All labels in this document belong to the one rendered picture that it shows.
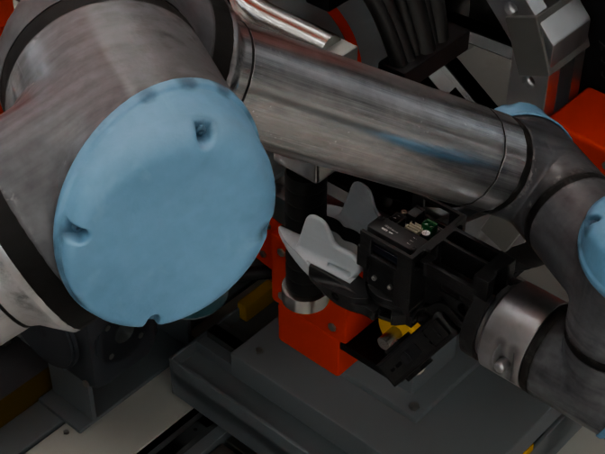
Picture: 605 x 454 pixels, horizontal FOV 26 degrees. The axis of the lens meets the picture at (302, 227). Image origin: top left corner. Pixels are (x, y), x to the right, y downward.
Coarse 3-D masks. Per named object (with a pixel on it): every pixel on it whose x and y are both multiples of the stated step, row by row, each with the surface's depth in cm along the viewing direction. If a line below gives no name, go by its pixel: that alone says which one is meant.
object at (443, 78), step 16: (448, 0) 134; (464, 0) 136; (448, 16) 134; (464, 16) 134; (480, 32) 131; (496, 32) 131; (496, 48) 131; (448, 64) 137; (432, 80) 139; (448, 80) 137; (464, 80) 137; (464, 96) 137; (480, 96) 137; (336, 176) 155; (352, 176) 154; (384, 192) 152; (400, 192) 151; (400, 208) 150; (432, 208) 146
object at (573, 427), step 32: (256, 288) 203; (224, 320) 199; (256, 320) 202; (192, 352) 196; (224, 352) 194; (192, 384) 192; (224, 384) 192; (224, 416) 190; (256, 416) 185; (288, 416) 187; (256, 448) 189; (288, 448) 182; (320, 448) 183; (544, 448) 183
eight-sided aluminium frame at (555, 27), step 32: (512, 0) 112; (544, 0) 114; (576, 0) 115; (512, 32) 114; (544, 32) 112; (576, 32) 114; (512, 64) 116; (544, 64) 113; (576, 64) 117; (512, 96) 118; (544, 96) 115; (480, 224) 129
